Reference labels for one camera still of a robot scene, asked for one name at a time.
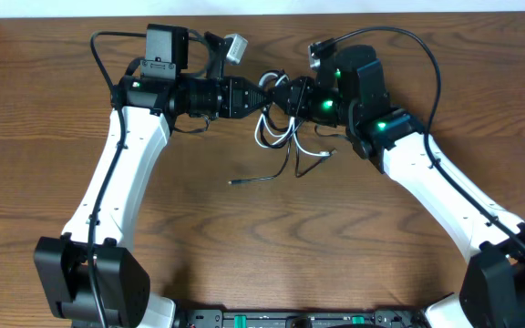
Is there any white USB cable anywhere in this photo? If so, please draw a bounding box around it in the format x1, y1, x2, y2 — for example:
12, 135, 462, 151
253, 70, 332, 159

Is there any black USB cable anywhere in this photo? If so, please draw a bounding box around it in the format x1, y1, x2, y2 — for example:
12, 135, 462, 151
228, 68, 339, 186

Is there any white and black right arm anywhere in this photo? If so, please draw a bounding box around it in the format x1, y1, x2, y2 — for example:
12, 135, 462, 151
270, 46, 525, 327

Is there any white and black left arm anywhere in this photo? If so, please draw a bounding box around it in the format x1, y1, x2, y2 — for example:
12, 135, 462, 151
34, 24, 269, 327

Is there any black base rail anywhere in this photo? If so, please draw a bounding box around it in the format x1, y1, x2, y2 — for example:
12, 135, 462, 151
172, 309, 429, 328

